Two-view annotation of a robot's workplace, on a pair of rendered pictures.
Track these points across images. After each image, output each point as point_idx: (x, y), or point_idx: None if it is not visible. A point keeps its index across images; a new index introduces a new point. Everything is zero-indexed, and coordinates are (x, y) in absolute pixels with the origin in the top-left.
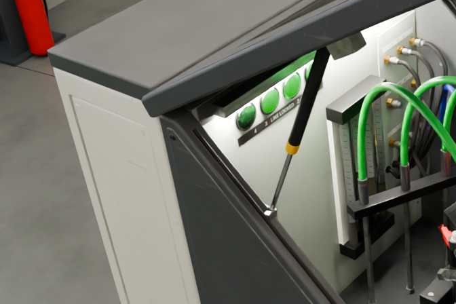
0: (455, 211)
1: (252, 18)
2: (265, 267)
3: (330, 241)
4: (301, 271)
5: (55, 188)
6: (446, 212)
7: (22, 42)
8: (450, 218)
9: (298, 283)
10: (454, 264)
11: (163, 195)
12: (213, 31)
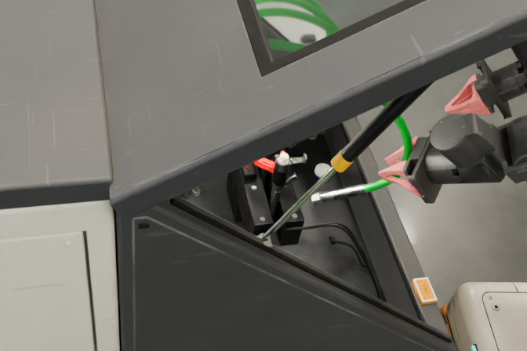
0: (462, 146)
1: (78, 18)
2: (268, 298)
3: None
4: (314, 278)
5: None
6: (449, 150)
7: None
8: (450, 153)
9: (314, 291)
10: (282, 183)
11: (89, 300)
12: (56, 56)
